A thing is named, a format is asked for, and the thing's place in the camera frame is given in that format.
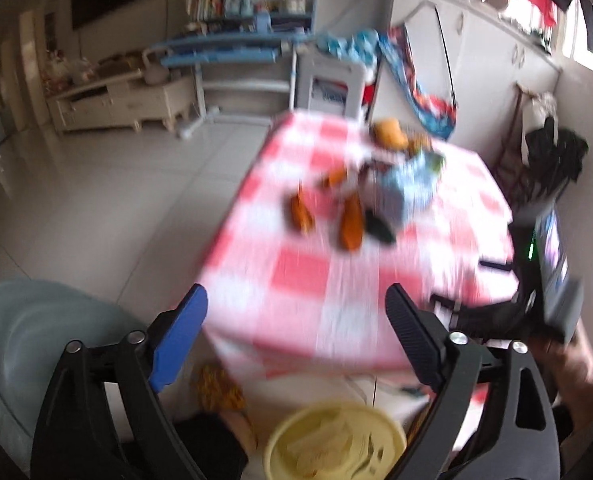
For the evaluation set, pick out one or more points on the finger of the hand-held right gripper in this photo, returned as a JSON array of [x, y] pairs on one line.
[[486, 317], [496, 265]]

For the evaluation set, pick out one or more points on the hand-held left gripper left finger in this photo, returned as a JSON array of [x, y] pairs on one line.
[[181, 330]]

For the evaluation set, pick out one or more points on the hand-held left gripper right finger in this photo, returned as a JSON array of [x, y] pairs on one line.
[[411, 330]]

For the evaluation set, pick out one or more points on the dark wrapper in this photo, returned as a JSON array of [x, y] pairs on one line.
[[379, 227]]

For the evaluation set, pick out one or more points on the light blue packet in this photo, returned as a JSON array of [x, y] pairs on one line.
[[409, 187]]

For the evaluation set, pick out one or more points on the orange peel piece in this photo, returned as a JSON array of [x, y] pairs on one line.
[[334, 178], [351, 222], [301, 212]]

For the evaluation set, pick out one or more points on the yellow plastic basin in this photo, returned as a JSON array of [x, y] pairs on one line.
[[326, 440]]

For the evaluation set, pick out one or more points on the person's right forearm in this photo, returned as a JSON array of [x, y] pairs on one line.
[[581, 375]]

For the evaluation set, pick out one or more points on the yellow patterned slipper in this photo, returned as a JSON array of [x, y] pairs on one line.
[[219, 387]]

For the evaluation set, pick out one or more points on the dark wooden chair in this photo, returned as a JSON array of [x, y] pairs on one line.
[[509, 155]]

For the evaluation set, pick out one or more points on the black jacket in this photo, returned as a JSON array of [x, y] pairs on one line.
[[556, 152]]

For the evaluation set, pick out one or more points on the red checked tablecloth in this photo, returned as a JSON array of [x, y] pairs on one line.
[[301, 270]]

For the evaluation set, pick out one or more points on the pale grey chair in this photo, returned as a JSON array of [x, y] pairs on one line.
[[21, 340]]

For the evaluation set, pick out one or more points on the white sack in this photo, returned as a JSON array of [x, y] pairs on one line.
[[536, 110]]

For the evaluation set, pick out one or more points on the colourful printed bag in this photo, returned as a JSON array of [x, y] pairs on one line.
[[421, 95]]

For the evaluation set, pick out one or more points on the white cabinet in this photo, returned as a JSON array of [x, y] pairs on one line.
[[486, 55]]

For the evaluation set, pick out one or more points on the red container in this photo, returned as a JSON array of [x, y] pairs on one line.
[[370, 92]]

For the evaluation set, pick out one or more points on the cream television cabinet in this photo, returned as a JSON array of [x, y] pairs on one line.
[[121, 100]]

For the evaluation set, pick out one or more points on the window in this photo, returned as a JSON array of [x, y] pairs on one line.
[[591, 35]]

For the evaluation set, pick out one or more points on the white plastic stool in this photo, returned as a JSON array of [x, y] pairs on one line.
[[329, 72]]

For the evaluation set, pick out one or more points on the pink kettlebell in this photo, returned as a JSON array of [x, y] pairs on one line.
[[154, 70]]

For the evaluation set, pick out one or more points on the light blue plastic bag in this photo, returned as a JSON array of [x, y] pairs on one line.
[[351, 42]]

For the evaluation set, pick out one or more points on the blue study desk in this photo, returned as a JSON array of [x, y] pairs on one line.
[[226, 42]]

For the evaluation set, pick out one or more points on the light blue desk box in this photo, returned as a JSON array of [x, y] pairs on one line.
[[262, 20]]

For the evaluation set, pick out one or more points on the black folding frame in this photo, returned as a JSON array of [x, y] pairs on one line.
[[541, 190]]

